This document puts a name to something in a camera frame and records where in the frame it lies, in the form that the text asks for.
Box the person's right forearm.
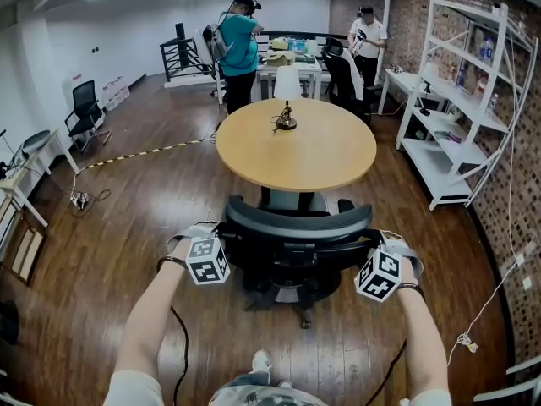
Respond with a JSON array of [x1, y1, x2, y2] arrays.
[[395, 264, 451, 399]]

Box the black stair railing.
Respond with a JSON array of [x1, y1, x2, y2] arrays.
[[159, 22, 216, 83]]

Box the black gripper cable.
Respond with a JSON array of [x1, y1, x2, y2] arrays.
[[169, 305, 190, 406], [363, 338, 409, 406]]

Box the white rectangular table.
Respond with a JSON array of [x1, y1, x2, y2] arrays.
[[255, 57, 325, 101]]

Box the yellow black floor cable cover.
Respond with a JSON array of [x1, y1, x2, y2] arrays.
[[79, 138, 207, 173]]

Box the clear water bottle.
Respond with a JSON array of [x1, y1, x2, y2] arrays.
[[479, 37, 495, 65]]

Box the person's left forearm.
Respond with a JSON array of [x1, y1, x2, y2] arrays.
[[113, 239, 192, 397]]

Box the black headrest office chair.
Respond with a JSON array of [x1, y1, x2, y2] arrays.
[[219, 195, 384, 329]]

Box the grey oval cushion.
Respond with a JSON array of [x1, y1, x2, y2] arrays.
[[21, 129, 52, 154]]

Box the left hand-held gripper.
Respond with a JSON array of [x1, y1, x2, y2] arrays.
[[166, 221, 232, 287]]

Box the person's left shoe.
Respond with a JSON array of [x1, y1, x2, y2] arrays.
[[250, 349, 273, 375]]

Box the long white cable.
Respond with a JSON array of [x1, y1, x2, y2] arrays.
[[446, 14, 527, 367]]

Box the person's blue jeans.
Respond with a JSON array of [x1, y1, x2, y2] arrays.
[[219, 371, 271, 391]]

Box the white shade table lamp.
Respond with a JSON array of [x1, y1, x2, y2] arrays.
[[270, 64, 302, 134]]

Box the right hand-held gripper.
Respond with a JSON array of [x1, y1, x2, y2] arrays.
[[353, 229, 425, 304]]

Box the black chair with white cloth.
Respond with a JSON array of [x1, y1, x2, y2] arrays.
[[320, 36, 384, 113]]

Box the white side desk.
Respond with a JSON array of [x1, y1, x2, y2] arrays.
[[0, 128, 80, 228]]

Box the person in white t-shirt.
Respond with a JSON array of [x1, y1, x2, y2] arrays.
[[103, 368, 453, 406]]

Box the white metal shelving rack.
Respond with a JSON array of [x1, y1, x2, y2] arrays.
[[395, 0, 539, 211]]

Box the round wooden table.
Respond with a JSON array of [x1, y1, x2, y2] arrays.
[[215, 98, 378, 217]]

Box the black sled-base visitor chair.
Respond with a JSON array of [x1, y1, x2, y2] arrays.
[[63, 80, 112, 154]]

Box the small white desk lamp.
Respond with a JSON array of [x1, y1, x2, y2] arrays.
[[422, 61, 439, 92]]

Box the small white desk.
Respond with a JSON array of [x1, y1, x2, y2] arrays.
[[377, 68, 449, 116]]

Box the low wooden rack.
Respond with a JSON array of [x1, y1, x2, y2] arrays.
[[0, 195, 48, 287]]

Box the black wrist strap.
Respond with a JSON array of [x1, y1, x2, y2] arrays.
[[156, 255, 188, 275], [396, 283, 426, 300]]

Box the stack of clear storage boxes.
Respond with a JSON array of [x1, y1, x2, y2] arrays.
[[102, 76, 131, 112]]

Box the cardboard box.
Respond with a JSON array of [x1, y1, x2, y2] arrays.
[[265, 51, 296, 66]]

